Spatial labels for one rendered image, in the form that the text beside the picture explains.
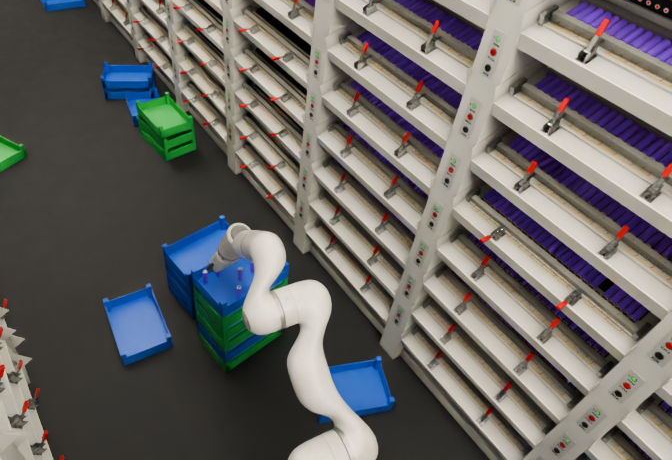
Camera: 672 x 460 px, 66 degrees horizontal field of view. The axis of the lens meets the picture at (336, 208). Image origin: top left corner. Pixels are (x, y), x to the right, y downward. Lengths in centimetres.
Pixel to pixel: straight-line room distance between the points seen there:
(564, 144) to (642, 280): 36
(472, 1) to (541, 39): 22
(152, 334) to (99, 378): 26
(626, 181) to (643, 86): 21
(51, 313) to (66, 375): 32
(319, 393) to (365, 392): 92
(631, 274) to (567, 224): 18
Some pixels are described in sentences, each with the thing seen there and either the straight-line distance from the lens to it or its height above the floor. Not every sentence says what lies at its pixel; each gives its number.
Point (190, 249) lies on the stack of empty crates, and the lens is 232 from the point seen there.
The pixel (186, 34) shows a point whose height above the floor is 57.
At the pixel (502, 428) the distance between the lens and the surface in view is 213.
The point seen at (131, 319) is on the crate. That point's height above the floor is 0.
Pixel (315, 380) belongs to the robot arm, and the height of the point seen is 81.
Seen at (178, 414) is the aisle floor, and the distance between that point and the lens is 220.
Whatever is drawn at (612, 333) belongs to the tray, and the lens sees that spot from 152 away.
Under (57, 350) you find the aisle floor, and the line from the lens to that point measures 244.
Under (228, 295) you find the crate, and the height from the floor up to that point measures 40.
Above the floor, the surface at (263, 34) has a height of 94.
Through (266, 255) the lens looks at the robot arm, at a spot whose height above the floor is 98.
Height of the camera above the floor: 199
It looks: 44 degrees down
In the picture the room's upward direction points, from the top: 10 degrees clockwise
